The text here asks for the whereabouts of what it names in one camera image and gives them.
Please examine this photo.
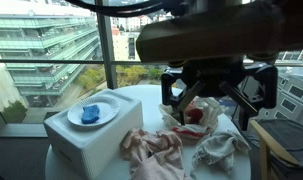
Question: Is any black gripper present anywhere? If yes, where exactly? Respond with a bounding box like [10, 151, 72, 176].
[161, 58, 278, 130]

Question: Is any white grey cloth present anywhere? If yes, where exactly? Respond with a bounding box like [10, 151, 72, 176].
[190, 130, 251, 178]

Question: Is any pink cloth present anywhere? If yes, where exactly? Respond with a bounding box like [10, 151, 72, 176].
[121, 128, 190, 180]

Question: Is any white red plastic bag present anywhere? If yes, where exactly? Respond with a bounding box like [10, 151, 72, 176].
[159, 97, 225, 140]

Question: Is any red fruit in bag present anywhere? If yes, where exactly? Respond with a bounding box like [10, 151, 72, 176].
[185, 102, 203, 124]

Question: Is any wooden chair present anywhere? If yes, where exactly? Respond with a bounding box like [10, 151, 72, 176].
[250, 119, 303, 180]

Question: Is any white paper plate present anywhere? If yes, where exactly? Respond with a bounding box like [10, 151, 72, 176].
[67, 96, 120, 127]

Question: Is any blue sponge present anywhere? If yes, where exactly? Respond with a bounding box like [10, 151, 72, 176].
[81, 105, 100, 124]

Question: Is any white plastic box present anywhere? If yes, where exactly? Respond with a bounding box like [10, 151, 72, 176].
[44, 90, 143, 180]

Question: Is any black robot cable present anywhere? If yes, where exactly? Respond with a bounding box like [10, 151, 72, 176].
[65, 0, 179, 18]

